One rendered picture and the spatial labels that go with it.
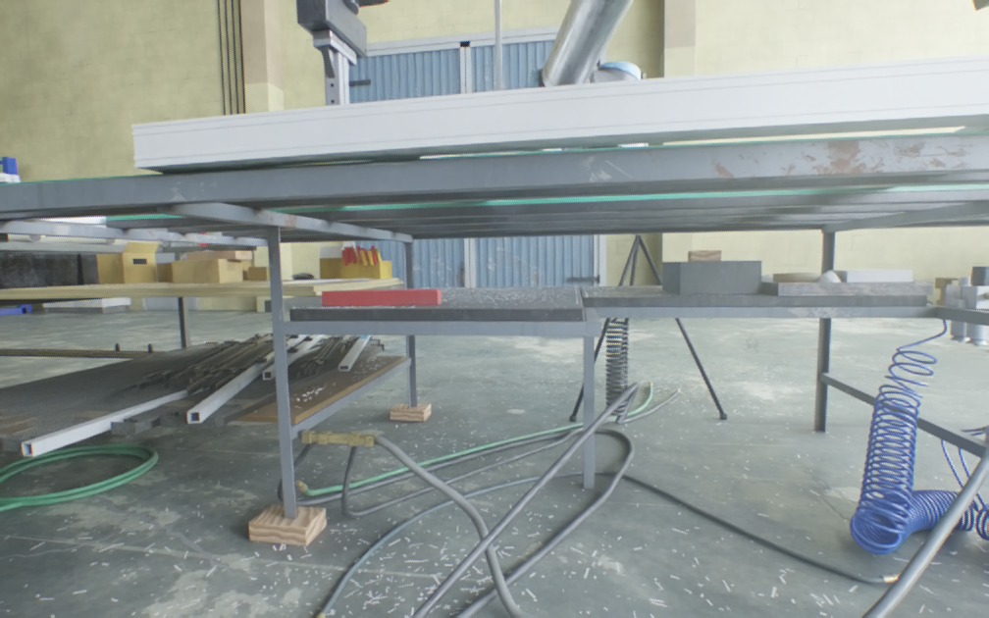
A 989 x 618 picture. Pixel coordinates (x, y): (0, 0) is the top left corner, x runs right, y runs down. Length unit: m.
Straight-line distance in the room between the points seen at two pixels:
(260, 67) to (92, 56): 3.49
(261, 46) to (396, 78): 2.07
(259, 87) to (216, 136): 7.80
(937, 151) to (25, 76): 12.35
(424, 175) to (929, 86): 0.67
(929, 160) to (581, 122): 0.47
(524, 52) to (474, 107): 7.10
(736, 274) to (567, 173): 0.94
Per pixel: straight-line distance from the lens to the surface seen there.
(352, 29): 0.89
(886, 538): 1.62
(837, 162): 0.83
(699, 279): 1.58
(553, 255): 7.22
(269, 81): 8.70
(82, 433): 1.52
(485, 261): 7.33
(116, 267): 2.53
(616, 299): 1.47
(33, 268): 2.67
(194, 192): 0.98
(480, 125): 0.74
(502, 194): 1.01
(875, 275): 1.73
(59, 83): 11.83
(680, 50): 7.53
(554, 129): 0.72
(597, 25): 0.86
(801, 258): 7.91
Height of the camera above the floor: 0.69
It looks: 5 degrees down
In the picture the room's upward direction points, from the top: 1 degrees counter-clockwise
